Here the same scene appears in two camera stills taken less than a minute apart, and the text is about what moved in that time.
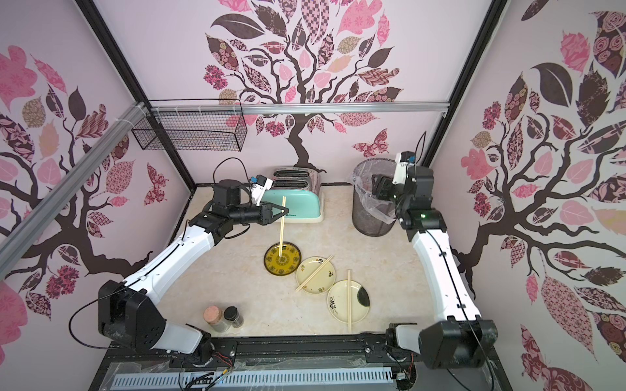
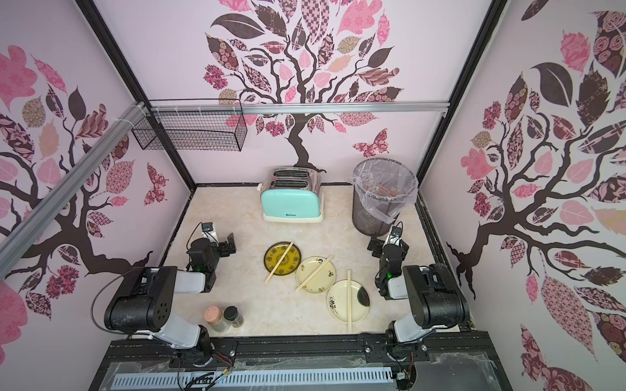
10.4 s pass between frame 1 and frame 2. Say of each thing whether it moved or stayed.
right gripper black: moved
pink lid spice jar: stayed
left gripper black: moved
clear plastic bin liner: stayed
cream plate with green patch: stayed
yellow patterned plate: stayed
